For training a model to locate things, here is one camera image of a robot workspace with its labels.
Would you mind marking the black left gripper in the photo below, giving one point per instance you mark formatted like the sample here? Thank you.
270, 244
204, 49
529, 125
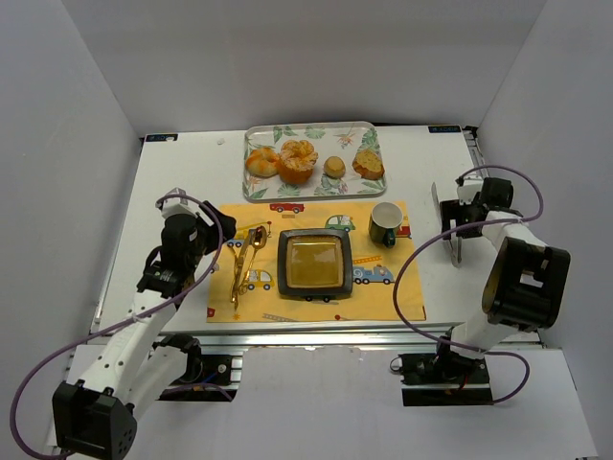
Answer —
223, 225

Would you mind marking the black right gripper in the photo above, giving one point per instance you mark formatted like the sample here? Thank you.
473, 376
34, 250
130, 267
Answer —
453, 218

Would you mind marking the silver metal tongs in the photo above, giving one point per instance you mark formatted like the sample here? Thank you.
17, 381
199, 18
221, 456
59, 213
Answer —
453, 246

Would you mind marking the small round bread bun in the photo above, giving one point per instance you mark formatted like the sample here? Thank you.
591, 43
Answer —
334, 167

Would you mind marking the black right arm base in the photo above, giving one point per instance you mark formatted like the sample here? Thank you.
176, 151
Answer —
426, 380

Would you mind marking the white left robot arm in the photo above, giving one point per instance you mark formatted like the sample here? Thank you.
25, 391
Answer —
98, 414

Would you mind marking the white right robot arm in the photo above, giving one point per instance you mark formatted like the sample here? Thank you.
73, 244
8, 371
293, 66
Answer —
524, 289

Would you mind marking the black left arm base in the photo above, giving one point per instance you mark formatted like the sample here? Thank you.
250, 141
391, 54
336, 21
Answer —
207, 377

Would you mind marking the orange twisted bread roll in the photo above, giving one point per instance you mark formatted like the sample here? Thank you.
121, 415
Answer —
262, 162

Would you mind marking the sliced herb bread piece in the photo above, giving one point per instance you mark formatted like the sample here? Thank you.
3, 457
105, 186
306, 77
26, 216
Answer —
368, 165

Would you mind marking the orange sugared bundt bread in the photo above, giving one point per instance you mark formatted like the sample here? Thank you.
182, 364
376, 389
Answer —
297, 160

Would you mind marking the gold knife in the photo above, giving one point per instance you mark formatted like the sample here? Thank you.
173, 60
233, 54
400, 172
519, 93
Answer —
241, 253

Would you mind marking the gold spoon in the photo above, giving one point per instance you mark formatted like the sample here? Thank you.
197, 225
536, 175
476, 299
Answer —
256, 241

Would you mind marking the gold fork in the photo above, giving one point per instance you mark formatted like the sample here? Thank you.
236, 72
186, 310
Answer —
235, 283

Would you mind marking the dark green mug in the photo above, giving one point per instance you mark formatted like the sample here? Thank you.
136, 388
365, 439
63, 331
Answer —
386, 219

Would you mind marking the black square amber plate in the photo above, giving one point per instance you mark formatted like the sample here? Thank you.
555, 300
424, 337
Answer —
314, 264

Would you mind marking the yellow vehicle print placemat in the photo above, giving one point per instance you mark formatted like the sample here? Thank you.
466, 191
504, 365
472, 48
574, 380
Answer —
377, 276

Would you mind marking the blue label left corner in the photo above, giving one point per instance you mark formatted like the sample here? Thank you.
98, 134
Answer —
161, 137

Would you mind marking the floral white serving tray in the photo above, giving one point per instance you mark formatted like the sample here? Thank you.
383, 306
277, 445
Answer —
343, 139

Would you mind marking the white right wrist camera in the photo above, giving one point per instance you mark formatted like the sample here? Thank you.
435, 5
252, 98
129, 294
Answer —
468, 187

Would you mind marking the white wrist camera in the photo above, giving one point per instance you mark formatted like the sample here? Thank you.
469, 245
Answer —
174, 203
468, 187

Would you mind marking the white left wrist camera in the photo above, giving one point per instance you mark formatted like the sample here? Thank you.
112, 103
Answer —
174, 203

